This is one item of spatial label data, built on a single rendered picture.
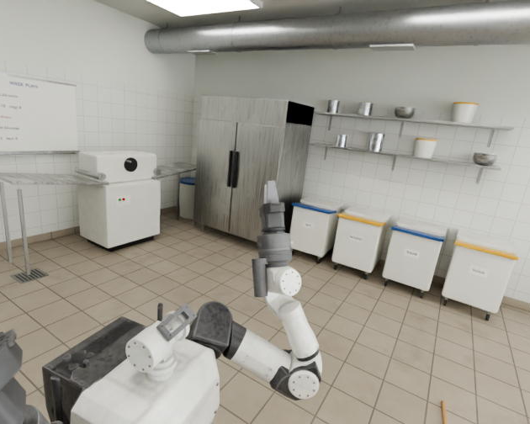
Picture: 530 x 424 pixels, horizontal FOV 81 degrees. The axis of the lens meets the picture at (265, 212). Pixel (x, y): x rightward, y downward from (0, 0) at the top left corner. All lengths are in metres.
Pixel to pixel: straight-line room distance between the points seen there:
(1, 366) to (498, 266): 3.86
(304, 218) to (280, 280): 3.45
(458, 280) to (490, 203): 1.03
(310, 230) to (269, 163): 1.04
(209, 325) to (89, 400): 0.29
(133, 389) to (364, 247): 3.54
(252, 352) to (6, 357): 0.65
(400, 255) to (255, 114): 2.48
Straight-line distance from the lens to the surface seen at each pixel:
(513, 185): 4.44
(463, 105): 4.14
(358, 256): 4.07
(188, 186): 5.51
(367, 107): 4.31
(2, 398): 0.34
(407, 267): 3.99
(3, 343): 0.33
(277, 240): 0.79
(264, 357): 0.89
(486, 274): 3.95
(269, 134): 4.05
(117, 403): 0.70
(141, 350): 0.64
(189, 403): 0.72
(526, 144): 4.43
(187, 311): 0.69
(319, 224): 4.14
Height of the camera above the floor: 1.74
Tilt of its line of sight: 15 degrees down
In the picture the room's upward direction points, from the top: 6 degrees clockwise
